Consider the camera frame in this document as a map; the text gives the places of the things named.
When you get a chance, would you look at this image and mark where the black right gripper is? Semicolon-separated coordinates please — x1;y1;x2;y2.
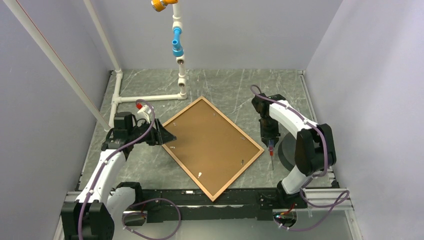
259;115;281;146

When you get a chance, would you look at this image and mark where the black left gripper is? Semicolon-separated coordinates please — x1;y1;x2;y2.
128;118;176;146

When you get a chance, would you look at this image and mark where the blue handled screwdriver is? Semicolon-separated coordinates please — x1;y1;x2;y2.
267;139;275;170

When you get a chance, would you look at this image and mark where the wooden picture frame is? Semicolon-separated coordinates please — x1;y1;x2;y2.
163;96;264;202

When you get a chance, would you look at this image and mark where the blue pipe elbow fitting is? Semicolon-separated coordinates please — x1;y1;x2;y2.
172;27;184;58

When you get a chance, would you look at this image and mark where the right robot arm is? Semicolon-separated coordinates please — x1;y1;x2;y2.
251;93;337;208

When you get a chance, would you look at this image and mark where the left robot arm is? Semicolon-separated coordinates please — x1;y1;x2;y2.
60;111;177;240

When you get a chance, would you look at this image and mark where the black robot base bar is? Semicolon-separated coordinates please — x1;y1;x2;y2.
123;188;307;227

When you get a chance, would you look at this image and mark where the dark grey round disc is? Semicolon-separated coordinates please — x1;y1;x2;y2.
277;133;296;171

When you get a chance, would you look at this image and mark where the white pvc pipe structure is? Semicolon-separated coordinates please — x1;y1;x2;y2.
1;0;190;136

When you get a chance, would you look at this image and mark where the orange pipe cap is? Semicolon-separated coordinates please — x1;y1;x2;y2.
150;0;179;12

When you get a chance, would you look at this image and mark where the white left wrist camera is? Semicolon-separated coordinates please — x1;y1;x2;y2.
135;102;153;125

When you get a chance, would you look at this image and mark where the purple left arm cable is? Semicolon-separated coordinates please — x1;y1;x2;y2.
77;98;182;240

